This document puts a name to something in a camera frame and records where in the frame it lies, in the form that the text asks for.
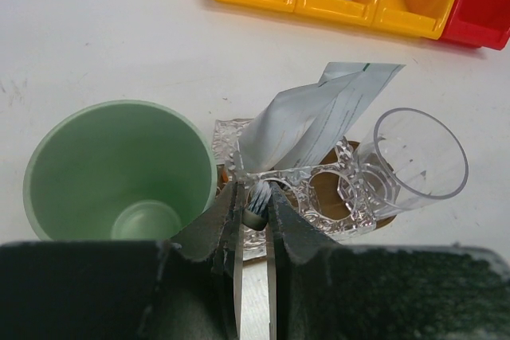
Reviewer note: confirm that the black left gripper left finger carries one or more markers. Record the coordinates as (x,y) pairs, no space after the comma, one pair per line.
(186,287)

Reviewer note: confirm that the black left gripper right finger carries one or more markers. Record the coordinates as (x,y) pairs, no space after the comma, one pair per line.
(320,289)

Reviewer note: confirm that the clear acrylic toothbrush holder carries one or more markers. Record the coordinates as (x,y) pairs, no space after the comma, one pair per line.
(229,164)

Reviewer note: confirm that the brown oval wooden tray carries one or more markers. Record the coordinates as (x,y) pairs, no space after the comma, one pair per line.
(326,200)

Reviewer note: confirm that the green plastic cup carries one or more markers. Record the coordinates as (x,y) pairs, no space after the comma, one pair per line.
(120,170)

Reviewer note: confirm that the clear plastic cup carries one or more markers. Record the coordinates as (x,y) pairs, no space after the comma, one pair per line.
(409,160)

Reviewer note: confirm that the red plastic bin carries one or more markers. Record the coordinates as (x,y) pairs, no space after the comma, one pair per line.
(478,24)

